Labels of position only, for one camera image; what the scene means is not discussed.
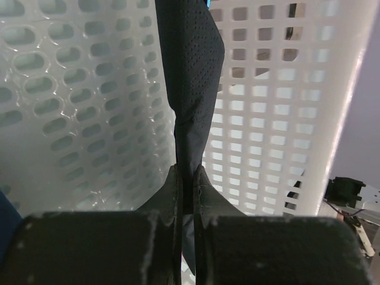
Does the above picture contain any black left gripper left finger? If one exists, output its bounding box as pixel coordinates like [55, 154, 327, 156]
[1, 166, 182, 284]

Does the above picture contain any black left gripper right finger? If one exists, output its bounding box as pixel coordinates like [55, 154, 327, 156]
[194, 166, 373, 284]

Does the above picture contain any black paper napkin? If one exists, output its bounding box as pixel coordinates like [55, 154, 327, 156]
[155, 1, 225, 273]

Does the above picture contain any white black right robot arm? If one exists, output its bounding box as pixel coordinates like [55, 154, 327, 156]
[324, 177, 379, 259]

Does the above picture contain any blue rolled napkin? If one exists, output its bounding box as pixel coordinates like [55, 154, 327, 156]
[0, 192, 23, 262]

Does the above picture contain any white perforated plastic basket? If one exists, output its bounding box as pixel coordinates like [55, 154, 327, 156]
[1, 1, 379, 216]

